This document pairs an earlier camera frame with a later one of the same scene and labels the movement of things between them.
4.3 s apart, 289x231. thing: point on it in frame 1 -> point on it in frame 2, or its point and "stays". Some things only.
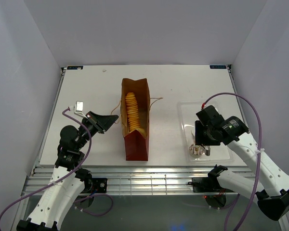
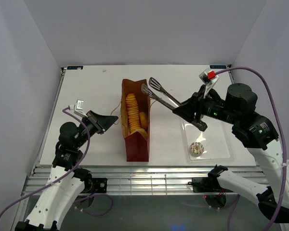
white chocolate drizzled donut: (196, 151) stays
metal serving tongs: (207, 149) -> (154, 85)
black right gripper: (199, 138) -> (194, 104)
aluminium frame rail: (128, 181) stays
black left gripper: (101, 122) stays
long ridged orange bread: (133, 113) stays
